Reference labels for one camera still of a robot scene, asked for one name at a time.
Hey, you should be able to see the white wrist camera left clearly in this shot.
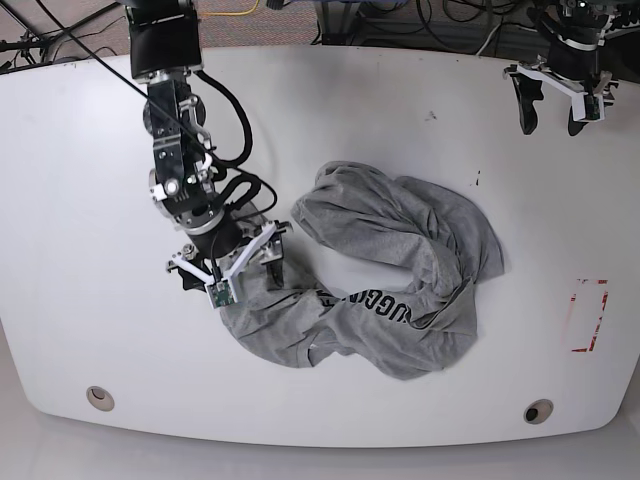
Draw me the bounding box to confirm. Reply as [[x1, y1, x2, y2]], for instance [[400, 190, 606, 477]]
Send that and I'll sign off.
[[571, 92, 605, 123]]

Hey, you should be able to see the black tripod stand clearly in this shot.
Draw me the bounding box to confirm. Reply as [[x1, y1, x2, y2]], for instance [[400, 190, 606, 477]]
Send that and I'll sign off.
[[0, 0, 132, 71]]

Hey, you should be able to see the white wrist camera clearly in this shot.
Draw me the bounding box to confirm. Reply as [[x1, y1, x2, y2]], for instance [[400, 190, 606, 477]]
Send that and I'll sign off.
[[571, 92, 605, 123], [205, 279, 237, 309]]

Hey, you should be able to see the metal equipment frame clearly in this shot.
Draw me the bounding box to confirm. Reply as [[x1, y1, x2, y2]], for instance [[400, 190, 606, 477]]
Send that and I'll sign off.
[[314, 1, 363, 46]]

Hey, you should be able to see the right table cable grommet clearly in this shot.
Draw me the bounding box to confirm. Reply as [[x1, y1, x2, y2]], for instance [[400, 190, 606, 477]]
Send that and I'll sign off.
[[523, 399, 554, 425]]

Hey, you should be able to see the yellow cable on floor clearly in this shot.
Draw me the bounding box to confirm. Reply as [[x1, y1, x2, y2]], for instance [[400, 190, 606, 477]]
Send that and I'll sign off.
[[209, 0, 260, 18]]

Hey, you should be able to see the white cable on floor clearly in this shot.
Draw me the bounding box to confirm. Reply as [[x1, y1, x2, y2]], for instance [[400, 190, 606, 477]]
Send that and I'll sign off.
[[475, 22, 501, 57]]

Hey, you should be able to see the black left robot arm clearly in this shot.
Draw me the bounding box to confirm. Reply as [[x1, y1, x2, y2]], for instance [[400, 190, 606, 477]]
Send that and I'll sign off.
[[503, 1, 639, 136]]

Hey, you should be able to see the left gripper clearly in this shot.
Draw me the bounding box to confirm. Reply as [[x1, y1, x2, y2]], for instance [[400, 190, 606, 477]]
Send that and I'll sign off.
[[502, 57, 619, 136]]

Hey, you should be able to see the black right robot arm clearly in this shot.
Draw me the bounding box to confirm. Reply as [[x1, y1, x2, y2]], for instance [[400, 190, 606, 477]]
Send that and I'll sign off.
[[125, 1, 265, 291]]

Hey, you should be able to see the red tape rectangle marking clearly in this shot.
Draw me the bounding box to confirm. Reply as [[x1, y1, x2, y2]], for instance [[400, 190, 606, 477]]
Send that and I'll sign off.
[[566, 279, 609, 353]]

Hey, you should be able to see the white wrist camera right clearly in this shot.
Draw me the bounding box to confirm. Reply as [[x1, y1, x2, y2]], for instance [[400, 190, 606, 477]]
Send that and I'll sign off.
[[205, 279, 237, 309]]

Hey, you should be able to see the grey T-shirt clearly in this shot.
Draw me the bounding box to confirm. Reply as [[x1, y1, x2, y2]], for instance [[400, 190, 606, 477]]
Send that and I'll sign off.
[[221, 162, 505, 381]]

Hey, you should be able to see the table cable grommet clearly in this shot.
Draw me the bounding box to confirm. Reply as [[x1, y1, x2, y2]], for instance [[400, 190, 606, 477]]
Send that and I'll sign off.
[[523, 399, 554, 425], [86, 386, 115, 412]]

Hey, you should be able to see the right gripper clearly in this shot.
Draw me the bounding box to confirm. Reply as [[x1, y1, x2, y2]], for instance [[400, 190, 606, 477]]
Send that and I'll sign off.
[[165, 217, 291, 292]]

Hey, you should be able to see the left table cable grommet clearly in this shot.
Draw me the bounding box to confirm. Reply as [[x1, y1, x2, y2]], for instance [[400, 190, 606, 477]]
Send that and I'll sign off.
[[86, 386, 115, 412]]

